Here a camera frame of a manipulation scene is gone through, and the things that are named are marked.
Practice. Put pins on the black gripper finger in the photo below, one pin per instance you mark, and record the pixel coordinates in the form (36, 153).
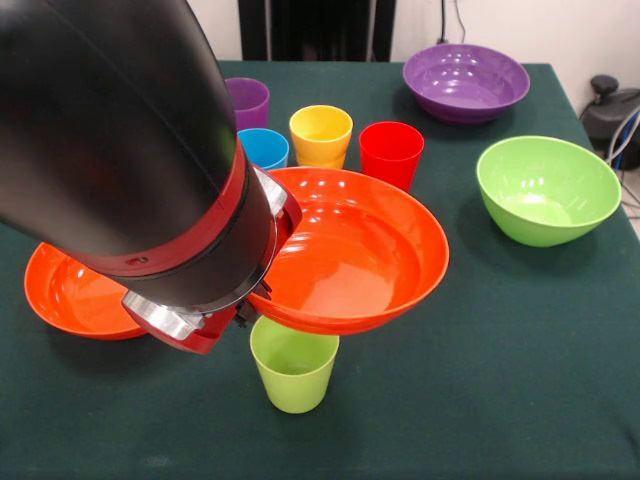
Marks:
(247, 314)
(265, 291)

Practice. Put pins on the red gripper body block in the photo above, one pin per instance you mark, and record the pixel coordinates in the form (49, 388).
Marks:
(200, 345)

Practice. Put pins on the green plastic cup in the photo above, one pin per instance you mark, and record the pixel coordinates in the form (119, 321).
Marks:
(295, 385)

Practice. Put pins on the orange plastic bowl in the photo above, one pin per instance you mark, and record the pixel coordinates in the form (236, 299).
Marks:
(360, 260)
(70, 300)

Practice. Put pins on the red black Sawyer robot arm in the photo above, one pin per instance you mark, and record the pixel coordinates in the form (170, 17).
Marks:
(100, 125)

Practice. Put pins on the blue plastic cup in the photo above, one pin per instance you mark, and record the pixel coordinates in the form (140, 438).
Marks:
(265, 147)

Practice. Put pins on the yellow plastic cup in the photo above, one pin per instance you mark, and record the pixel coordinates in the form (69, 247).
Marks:
(320, 140)

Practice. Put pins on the red plastic cup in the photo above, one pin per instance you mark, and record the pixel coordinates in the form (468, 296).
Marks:
(390, 155)

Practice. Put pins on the purple plastic cup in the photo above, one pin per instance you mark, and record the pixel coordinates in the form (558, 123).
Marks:
(250, 105)

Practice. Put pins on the dark green tablecloth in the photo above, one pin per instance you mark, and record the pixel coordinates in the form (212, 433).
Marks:
(450, 400)

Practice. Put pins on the purple plastic bowl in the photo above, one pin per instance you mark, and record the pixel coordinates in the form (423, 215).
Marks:
(465, 85)

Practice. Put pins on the green plastic bowl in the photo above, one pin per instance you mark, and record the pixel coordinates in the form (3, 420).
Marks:
(547, 200)

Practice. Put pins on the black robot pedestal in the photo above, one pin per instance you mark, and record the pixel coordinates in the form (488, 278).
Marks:
(320, 30)

